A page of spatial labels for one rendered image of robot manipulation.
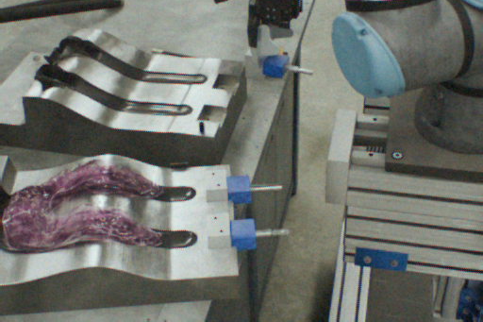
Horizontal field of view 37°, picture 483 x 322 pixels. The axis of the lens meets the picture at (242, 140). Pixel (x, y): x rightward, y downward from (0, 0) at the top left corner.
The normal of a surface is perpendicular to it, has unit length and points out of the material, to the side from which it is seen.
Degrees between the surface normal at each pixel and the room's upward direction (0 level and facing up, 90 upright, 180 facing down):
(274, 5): 90
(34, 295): 90
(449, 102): 72
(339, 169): 90
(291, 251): 0
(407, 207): 90
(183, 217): 0
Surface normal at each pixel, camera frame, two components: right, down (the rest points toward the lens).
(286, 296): -0.04, -0.79
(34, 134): -0.23, 0.61
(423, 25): 0.42, 0.23
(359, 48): -0.90, 0.37
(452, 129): -0.50, 0.28
